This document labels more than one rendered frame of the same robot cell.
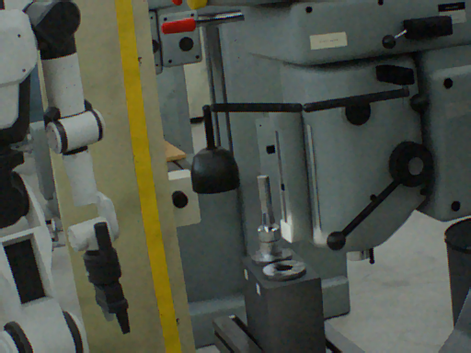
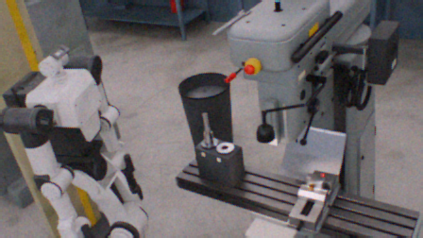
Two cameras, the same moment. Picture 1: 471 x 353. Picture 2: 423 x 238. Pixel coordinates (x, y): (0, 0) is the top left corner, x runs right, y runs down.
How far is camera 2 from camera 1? 128 cm
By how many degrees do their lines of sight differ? 37
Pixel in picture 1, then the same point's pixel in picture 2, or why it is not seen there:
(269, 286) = (228, 158)
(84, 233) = (119, 162)
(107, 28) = (13, 39)
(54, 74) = not seen: hidden behind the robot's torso
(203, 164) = (267, 132)
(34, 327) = (133, 219)
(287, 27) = (289, 74)
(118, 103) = not seen: hidden behind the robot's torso
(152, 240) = not seen: hidden behind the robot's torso
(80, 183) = (113, 141)
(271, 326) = (230, 173)
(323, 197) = (290, 127)
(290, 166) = (276, 120)
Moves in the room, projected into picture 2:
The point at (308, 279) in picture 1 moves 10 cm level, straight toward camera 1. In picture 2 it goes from (238, 149) to (251, 158)
